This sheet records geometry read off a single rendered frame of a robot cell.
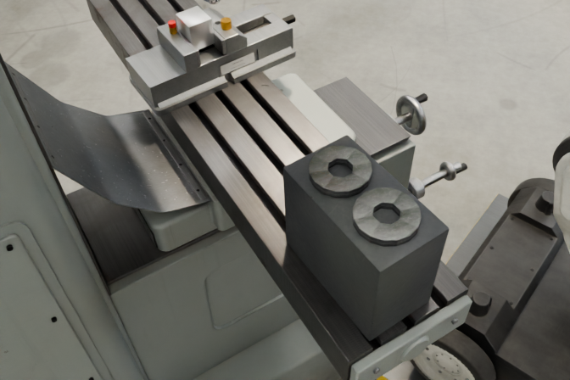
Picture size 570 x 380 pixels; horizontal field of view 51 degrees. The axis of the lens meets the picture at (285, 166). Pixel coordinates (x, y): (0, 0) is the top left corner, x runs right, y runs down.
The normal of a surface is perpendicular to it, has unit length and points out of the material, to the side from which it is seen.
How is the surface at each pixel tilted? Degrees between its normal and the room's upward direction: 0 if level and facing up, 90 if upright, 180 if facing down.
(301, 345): 0
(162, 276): 90
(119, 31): 0
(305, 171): 0
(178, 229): 90
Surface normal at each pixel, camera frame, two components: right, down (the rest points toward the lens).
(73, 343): 0.51, 0.60
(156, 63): -0.03, -0.68
